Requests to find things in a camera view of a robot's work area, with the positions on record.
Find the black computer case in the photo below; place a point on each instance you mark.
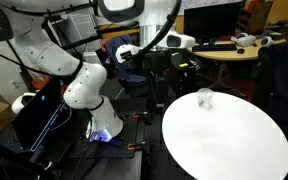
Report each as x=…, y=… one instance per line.
x=34, y=116

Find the clear plastic measuring cup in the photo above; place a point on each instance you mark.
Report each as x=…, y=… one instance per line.
x=205, y=100

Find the tan wooden desk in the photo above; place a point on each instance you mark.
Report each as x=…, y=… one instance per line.
x=230, y=55

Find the white device with dark lens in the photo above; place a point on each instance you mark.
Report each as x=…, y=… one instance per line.
x=184, y=41

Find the blue jacket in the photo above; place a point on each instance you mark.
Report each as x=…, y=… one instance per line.
x=117, y=40

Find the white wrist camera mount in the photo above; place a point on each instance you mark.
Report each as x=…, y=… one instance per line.
x=125, y=53

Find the black tripod pole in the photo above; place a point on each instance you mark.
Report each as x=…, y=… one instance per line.
x=4, y=150

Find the orange black clamp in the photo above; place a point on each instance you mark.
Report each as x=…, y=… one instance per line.
x=134, y=146
x=139, y=115

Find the black office chair with armrests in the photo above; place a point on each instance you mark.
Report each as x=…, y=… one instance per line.
x=284, y=76

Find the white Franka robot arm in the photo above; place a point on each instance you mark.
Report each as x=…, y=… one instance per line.
x=84, y=86

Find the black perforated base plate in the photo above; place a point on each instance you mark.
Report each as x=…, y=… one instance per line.
x=127, y=133

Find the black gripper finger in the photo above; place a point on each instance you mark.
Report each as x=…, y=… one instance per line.
x=164, y=93
x=153, y=96

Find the white VR controller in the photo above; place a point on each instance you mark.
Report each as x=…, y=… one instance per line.
x=266, y=41

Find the black keyboard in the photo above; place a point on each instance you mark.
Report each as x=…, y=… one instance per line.
x=214, y=47

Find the small orange object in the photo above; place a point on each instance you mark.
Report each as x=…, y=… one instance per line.
x=39, y=83

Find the white wall outlet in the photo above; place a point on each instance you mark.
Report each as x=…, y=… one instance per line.
x=14, y=84

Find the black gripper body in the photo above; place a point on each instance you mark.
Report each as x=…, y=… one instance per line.
x=155, y=61

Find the black computer mouse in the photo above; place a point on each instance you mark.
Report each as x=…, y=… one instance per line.
x=241, y=51

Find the black swivel desk chair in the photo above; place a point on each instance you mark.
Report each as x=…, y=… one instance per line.
x=135, y=88

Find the brown wooden shelf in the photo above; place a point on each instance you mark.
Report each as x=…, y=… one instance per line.
x=257, y=16

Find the white VR headset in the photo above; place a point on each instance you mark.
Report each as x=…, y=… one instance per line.
x=245, y=40

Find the black computer monitor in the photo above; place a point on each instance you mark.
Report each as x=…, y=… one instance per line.
x=214, y=21

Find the white rounded helmet-like device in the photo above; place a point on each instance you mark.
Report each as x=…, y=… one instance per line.
x=19, y=105

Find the whiteboard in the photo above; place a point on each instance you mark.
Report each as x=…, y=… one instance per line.
x=200, y=4

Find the black tower with green label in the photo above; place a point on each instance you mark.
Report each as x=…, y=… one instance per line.
x=184, y=76

